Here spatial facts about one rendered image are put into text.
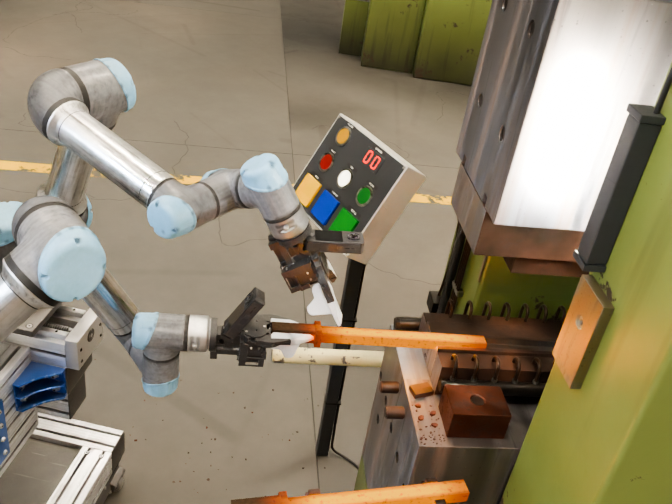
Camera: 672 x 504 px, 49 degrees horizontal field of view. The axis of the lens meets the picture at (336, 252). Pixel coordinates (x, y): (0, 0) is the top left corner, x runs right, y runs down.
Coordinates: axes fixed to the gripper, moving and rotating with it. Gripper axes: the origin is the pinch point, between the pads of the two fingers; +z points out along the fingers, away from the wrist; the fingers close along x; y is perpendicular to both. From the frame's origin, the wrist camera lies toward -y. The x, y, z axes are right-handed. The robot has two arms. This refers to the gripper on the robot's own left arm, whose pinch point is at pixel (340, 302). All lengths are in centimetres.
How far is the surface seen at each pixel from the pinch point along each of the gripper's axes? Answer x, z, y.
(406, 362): -2.2, 23.5, -6.9
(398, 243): -201, 126, -4
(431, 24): -464, 115, -80
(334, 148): -65, -2, -5
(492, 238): 7.7, -7.4, -32.3
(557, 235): 7.7, -2.9, -43.7
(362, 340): 1.4, 10.2, -0.9
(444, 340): 1.0, 18.2, -16.7
